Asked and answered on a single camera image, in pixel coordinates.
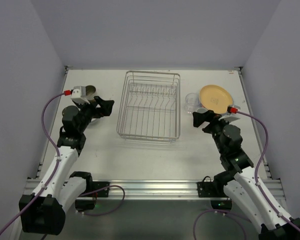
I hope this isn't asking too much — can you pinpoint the white bowl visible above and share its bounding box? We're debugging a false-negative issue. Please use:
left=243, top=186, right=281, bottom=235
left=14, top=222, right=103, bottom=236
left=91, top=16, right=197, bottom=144
left=90, top=118, right=100, bottom=126

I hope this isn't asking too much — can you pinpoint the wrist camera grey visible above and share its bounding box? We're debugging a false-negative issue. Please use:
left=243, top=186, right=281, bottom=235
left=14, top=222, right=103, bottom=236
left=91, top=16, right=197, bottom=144
left=218, top=106, right=240, bottom=123
left=70, top=86, right=90, bottom=105

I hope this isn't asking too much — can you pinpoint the metal wire dish rack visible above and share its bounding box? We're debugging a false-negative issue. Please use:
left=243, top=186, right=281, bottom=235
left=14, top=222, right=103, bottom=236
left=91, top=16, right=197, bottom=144
left=116, top=70, right=181, bottom=143

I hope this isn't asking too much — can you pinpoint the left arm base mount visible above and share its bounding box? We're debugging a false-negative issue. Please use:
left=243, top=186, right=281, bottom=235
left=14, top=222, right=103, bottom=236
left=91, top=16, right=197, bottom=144
left=74, top=181, right=110, bottom=212

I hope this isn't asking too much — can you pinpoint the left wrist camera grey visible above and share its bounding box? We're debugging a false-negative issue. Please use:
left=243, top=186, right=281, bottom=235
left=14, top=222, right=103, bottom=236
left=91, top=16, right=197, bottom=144
left=70, top=86, right=90, bottom=105

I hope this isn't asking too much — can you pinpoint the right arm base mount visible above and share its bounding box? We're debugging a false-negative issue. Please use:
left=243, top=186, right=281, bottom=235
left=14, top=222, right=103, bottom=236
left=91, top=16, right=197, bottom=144
left=196, top=176, right=233, bottom=211

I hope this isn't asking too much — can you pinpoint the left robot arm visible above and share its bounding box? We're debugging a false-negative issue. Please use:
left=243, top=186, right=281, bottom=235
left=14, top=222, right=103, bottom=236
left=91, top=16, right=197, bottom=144
left=19, top=96, right=115, bottom=235

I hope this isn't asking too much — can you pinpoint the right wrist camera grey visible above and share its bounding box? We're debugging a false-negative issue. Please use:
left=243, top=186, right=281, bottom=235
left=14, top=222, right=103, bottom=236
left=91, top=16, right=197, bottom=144
left=218, top=106, right=240, bottom=123

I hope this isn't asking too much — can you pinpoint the pink mug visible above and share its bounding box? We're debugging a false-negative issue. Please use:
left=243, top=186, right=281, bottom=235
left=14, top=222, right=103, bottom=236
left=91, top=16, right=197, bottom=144
left=196, top=107, right=208, bottom=114

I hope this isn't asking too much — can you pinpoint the clear drinking glass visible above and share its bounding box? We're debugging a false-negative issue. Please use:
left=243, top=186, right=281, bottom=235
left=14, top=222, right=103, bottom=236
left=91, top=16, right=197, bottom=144
left=185, top=93, right=200, bottom=114

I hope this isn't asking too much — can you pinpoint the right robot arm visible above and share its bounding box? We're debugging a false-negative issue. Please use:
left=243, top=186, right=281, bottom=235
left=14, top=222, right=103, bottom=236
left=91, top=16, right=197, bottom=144
left=192, top=106, right=300, bottom=240

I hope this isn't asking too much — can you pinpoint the yellow plate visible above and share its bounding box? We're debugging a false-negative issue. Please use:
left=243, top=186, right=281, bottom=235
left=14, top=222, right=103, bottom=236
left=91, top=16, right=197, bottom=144
left=199, top=84, right=234, bottom=115

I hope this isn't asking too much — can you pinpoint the aluminium front rail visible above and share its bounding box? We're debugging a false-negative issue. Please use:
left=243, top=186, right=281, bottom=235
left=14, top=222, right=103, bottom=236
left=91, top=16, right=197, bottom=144
left=22, top=178, right=286, bottom=201

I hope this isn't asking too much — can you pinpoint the white and brown cup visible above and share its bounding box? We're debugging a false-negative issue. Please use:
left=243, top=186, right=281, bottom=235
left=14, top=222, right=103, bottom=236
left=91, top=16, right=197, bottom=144
left=85, top=85, right=97, bottom=102

